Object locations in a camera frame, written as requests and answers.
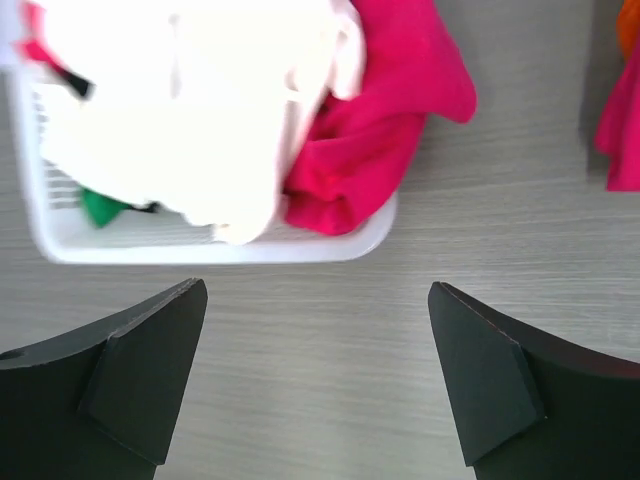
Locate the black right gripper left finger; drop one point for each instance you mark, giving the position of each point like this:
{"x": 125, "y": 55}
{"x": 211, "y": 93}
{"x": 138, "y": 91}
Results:
{"x": 102, "y": 401}

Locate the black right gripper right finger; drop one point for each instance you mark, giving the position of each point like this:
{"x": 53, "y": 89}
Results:
{"x": 531, "y": 405}

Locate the white printed t-shirt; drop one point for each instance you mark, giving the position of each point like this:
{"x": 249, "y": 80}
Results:
{"x": 199, "y": 106}

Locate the white plastic laundry basket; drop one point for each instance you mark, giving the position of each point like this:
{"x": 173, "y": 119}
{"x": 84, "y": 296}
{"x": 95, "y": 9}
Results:
{"x": 63, "y": 234}

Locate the crumpled green t-shirt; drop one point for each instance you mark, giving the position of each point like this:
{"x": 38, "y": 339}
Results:
{"x": 101, "y": 210}

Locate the folded pink t-shirt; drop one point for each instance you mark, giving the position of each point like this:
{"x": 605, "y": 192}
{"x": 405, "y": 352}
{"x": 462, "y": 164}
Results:
{"x": 617, "y": 135}

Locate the crumpled pink t-shirt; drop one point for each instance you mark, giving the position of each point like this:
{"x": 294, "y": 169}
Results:
{"x": 358, "y": 151}

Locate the folded orange t-shirt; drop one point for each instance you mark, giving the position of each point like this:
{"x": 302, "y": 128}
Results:
{"x": 627, "y": 27}

